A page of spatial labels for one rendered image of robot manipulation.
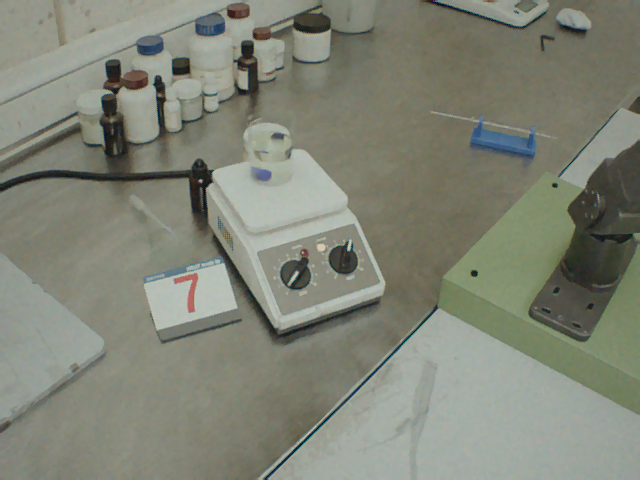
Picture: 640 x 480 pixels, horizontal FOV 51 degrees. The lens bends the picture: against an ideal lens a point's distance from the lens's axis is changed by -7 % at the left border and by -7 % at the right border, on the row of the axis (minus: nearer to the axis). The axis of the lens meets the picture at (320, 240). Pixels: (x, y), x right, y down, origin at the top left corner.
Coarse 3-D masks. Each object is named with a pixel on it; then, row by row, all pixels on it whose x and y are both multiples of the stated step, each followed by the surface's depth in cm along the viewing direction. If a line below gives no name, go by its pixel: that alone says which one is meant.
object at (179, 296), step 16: (192, 272) 75; (208, 272) 76; (160, 288) 74; (176, 288) 75; (192, 288) 75; (208, 288) 76; (224, 288) 76; (160, 304) 74; (176, 304) 74; (192, 304) 75; (208, 304) 75; (224, 304) 76; (160, 320) 73
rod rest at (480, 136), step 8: (480, 128) 104; (472, 136) 105; (480, 136) 105; (488, 136) 105; (496, 136) 105; (504, 136) 105; (512, 136) 106; (480, 144) 105; (488, 144) 104; (496, 144) 104; (504, 144) 104; (512, 144) 104; (520, 144) 104; (528, 144) 103; (520, 152) 104; (528, 152) 103
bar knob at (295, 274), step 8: (288, 264) 74; (296, 264) 74; (304, 264) 73; (280, 272) 73; (288, 272) 73; (296, 272) 72; (304, 272) 74; (288, 280) 72; (296, 280) 72; (304, 280) 74; (296, 288) 73
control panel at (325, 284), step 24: (312, 240) 76; (336, 240) 77; (360, 240) 78; (264, 264) 73; (312, 264) 75; (360, 264) 76; (288, 288) 73; (312, 288) 74; (336, 288) 75; (360, 288) 75; (288, 312) 72
